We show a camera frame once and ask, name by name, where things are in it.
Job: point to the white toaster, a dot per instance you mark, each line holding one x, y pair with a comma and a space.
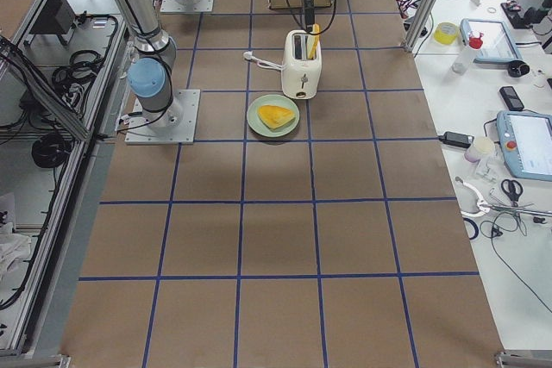
300, 76

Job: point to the clear bottle red cap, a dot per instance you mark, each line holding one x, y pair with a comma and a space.
467, 55

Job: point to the green plate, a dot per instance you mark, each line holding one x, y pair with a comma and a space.
259, 127

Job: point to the black power adapter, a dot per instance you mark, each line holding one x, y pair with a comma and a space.
455, 139

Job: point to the toast slice in toaster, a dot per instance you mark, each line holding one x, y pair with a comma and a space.
312, 42

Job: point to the aluminium frame post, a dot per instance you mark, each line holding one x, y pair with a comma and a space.
427, 1

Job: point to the white plastic cup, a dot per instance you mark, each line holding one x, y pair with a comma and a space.
479, 148

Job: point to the black round tape roll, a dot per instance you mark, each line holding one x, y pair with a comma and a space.
517, 68

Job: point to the black remote phone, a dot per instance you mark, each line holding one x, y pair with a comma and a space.
511, 98

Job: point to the yellow tape roll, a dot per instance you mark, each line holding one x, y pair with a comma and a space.
446, 33

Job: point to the toast slice on plate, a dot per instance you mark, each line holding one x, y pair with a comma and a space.
274, 116

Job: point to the blue teach pendant far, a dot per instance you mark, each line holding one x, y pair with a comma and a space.
498, 45

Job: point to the blue teach pendant near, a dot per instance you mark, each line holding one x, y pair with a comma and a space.
525, 141

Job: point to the black scissors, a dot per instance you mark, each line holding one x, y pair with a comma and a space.
512, 189

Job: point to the blue teach pendant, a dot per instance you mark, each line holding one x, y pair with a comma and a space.
498, 45
525, 141

